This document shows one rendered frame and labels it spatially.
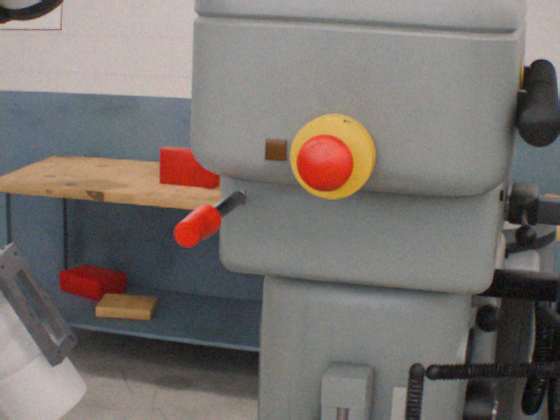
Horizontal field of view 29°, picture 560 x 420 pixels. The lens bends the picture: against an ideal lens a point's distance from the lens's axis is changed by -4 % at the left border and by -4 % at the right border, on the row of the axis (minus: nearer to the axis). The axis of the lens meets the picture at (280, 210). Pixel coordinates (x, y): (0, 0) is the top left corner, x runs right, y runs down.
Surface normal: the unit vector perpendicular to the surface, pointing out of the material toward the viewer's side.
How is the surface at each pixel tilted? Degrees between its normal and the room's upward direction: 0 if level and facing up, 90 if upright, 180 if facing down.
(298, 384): 90
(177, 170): 90
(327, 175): 94
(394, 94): 90
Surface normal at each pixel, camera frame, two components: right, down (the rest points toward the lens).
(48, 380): 0.62, -0.15
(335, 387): -0.24, 0.21
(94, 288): -0.56, 0.17
